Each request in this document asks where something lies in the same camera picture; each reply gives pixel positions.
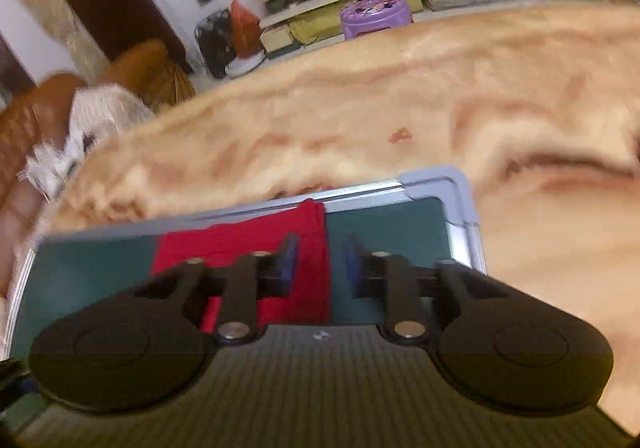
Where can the white round floor scale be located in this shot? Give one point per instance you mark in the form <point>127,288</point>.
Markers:
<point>245,66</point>

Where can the brown leather sofa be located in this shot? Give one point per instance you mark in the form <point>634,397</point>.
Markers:
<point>25,137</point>

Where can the red cloth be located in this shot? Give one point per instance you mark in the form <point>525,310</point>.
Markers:
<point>240,238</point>

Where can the black bag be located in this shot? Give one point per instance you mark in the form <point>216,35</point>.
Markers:
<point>215,45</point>

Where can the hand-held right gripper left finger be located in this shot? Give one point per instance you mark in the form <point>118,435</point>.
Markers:
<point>290,260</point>

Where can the purple round tin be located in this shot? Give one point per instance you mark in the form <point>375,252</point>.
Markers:
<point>375,15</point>

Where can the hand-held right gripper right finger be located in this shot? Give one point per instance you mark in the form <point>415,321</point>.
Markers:
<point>354,270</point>

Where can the green board with metal frame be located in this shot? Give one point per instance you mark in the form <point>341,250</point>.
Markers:
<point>90,268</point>

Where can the white cardboard box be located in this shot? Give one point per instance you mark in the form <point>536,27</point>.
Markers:
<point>277,38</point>

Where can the orange plastic bag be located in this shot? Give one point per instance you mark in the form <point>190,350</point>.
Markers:
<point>245,27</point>

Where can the beige lace sofa cover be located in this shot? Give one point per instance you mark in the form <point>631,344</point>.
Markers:
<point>100,107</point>

